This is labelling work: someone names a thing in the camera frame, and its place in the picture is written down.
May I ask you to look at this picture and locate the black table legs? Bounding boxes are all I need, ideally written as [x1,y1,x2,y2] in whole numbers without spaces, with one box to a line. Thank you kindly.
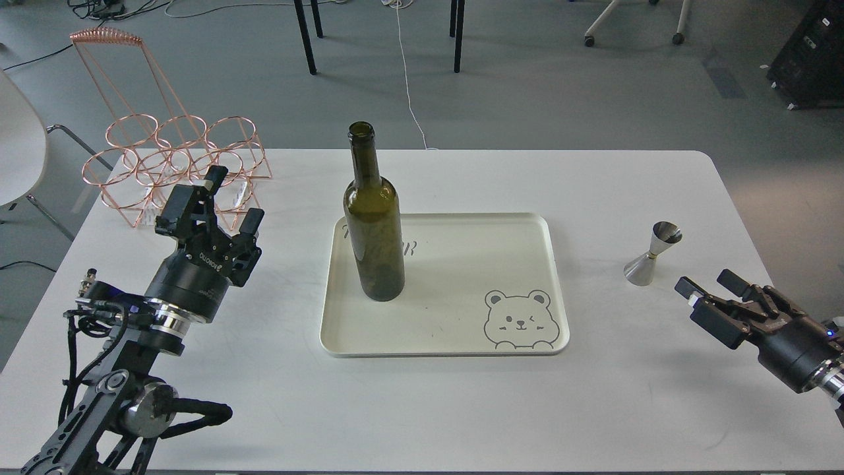
[293,0,466,75]

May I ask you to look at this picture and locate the white office chair base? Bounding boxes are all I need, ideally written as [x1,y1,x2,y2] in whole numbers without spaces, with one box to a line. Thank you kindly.
[582,1,697,48]

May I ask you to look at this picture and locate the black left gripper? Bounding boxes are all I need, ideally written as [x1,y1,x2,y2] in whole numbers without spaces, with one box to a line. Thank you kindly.
[144,165,265,323]

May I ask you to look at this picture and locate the steel double jigger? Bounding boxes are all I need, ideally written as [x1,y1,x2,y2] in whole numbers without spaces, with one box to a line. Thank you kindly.
[623,220,683,286]

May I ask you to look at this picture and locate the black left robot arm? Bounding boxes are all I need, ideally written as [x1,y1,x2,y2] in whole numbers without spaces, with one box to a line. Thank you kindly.
[20,165,264,474]

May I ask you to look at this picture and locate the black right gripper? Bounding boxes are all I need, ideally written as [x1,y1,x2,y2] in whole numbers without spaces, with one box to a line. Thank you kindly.
[675,269,842,395]

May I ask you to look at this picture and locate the black equipment case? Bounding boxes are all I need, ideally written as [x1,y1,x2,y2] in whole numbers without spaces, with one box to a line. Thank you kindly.
[768,1,843,110]

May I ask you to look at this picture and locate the white floor cable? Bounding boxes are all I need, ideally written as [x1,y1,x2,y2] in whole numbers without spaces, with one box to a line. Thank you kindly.
[382,0,439,151]

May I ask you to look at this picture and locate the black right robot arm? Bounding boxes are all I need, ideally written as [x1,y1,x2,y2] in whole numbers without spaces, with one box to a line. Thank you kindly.
[675,269,843,419]

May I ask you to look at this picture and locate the cream bear print tray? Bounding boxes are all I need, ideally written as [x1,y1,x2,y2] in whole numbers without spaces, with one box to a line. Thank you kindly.
[320,212,570,357]

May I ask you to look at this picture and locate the black floor cables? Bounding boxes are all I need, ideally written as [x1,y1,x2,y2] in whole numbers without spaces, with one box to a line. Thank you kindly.
[0,0,172,71]

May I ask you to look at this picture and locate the copper wire bottle rack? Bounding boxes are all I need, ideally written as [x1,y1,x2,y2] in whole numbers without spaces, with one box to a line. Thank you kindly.
[70,26,274,229]

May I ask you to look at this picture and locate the dark green wine bottle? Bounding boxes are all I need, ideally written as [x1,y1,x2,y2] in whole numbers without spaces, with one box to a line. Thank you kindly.
[343,121,405,301]

